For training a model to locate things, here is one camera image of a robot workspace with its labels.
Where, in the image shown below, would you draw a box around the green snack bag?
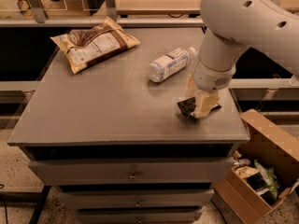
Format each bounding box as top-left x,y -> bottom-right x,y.
254,160 -> 278,203

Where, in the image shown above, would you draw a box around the open cardboard box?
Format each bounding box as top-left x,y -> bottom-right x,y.
215,109 -> 299,224

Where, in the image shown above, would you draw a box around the black rxbar chocolate wrapper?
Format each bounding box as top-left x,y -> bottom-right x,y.
178,97 -> 221,119

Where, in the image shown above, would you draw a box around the clear plastic water bottle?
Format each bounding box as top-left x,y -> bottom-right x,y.
148,47 -> 195,83

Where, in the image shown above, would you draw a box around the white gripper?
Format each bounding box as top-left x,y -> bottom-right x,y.
185,61 -> 235,119

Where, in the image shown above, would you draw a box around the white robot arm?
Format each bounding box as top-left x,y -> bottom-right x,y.
185,0 -> 299,119

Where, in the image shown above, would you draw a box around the tan snack packet in box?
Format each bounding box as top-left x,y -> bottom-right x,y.
235,166 -> 259,179

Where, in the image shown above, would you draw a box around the tan brown snack bag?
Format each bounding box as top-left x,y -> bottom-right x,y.
51,17 -> 140,74

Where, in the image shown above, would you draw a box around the grey drawer cabinet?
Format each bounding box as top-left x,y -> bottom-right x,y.
8,28 -> 249,224

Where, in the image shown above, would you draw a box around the black floor cable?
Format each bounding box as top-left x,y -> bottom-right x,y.
0,184 -> 9,224

